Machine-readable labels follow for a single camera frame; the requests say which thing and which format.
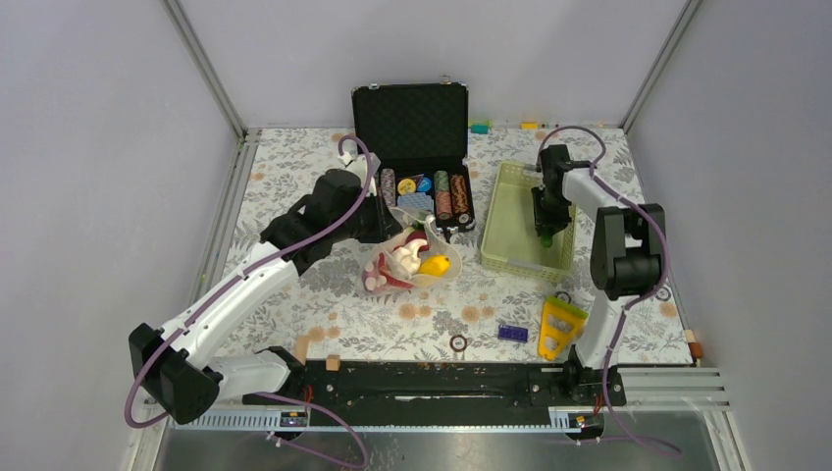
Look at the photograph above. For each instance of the yellow triangular plastic tool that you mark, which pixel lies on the yellow triangular plastic tool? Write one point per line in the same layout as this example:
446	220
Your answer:
561	323

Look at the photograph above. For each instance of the white toy mushroom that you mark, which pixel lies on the white toy mushroom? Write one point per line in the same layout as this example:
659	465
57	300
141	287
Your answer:
405	260

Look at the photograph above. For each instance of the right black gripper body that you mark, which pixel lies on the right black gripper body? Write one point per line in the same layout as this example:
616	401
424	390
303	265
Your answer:
550	211

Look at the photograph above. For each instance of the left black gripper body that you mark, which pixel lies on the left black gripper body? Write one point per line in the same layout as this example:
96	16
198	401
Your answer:
368	223

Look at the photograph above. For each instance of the yellow toy corn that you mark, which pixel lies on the yellow toy corn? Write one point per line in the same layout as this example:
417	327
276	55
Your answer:
435	266

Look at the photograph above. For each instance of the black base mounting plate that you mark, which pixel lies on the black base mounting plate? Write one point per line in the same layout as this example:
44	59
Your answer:
415	394

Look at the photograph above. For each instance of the blue toy brick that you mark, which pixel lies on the blue toy brick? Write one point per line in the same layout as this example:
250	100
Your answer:
512	333

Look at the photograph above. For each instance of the brown wooden peg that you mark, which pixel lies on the brown wooden peg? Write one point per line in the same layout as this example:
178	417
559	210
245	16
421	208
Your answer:
694	346

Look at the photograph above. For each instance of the green toy block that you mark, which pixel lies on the green toy block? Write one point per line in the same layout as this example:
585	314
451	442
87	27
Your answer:
481	127

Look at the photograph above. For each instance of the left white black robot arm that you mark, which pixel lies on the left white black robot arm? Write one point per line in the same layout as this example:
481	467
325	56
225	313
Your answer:
177	364

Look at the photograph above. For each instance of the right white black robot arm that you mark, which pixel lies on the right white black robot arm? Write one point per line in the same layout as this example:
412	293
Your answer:
627	263

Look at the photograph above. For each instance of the floral table mat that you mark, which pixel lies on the floral table mat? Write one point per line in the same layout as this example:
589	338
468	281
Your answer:
419	324

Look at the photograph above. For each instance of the black poker chip case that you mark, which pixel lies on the black poker chip case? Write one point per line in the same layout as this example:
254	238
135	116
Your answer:
420	129

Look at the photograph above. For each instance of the clear dotted zip top bag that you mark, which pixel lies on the clear dotted zip top bag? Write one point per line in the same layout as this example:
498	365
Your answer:
416	224

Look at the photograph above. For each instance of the wooden cone block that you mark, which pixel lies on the wooden cone block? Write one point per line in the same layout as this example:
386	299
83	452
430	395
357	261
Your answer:
300	350

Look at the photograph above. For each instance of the green plastic basket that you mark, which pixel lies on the green plastic basket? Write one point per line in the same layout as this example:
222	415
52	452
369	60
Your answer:
510	242

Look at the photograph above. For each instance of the red toy tomato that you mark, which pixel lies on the red toy tomato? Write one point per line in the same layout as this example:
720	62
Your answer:
390	279

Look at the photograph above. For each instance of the small wooden cube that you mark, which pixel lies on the small wooden cube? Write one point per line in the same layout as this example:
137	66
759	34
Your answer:
332	362

